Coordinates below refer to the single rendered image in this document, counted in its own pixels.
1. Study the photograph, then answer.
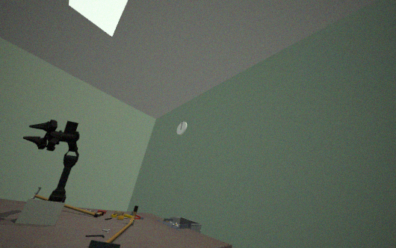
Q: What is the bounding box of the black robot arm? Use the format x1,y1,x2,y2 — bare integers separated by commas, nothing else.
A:
46,121,80,202

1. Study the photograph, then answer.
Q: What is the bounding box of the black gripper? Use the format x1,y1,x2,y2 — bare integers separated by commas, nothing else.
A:
23,120,65,149

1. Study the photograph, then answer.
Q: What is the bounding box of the long-handled scraper with wooden pole and dark square blade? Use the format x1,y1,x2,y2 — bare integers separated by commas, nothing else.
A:
89,205,138,248

